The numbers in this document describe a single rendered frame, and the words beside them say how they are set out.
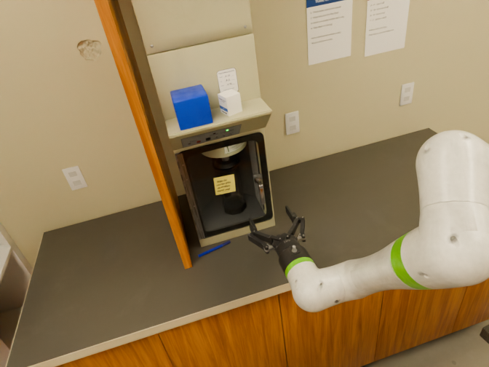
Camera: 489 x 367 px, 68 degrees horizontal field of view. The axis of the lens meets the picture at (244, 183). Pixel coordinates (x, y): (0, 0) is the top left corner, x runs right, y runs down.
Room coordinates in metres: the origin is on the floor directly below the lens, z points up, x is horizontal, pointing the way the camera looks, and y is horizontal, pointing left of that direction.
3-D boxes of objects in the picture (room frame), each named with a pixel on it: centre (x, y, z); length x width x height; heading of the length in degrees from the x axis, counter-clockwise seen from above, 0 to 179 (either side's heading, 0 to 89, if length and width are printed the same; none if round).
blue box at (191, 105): (1.03, 0.12, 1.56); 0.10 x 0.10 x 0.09; 10
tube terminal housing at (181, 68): (1.23, 0.08, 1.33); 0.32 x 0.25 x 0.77; 100
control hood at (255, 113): (1.05, 0.05, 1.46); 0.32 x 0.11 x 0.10; 100
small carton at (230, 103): (1.06, 0.00, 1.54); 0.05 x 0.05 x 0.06; 28
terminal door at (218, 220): (1.10, 0.06, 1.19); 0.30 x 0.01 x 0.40; 100
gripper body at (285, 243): (0.81, -0.10, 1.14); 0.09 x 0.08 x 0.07; 11
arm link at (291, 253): (0.74, -0.11, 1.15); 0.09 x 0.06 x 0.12; 101
